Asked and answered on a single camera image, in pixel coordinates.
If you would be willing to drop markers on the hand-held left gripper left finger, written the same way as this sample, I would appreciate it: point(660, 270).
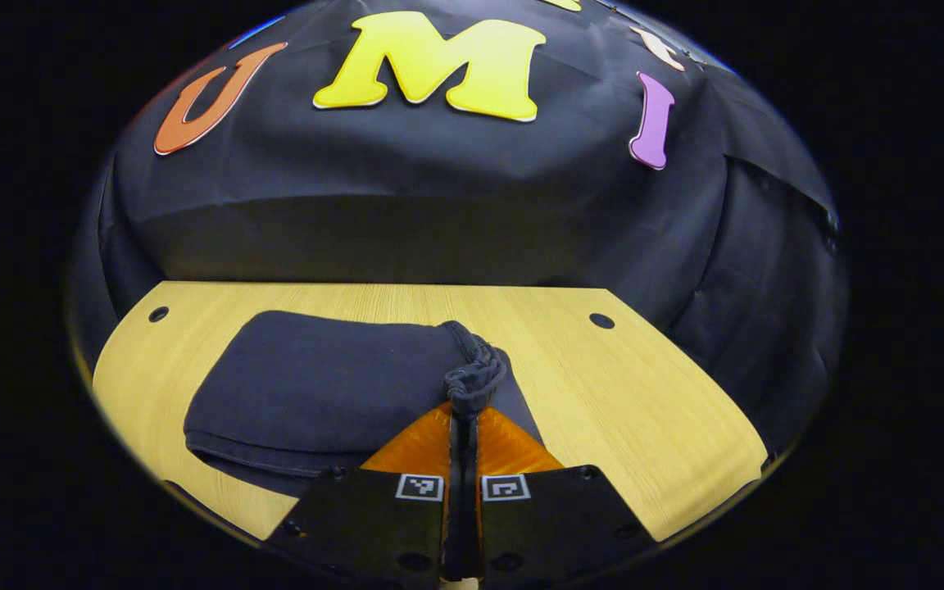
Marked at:
point(357, 524)

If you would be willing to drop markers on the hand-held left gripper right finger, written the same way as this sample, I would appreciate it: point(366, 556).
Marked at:
point(562, 520)

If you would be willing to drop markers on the dark grey jeans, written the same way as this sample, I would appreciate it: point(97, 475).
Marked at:
point(316, 377)

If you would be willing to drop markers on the black backdrop cloth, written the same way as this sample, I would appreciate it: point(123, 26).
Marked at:
point(439, 188)

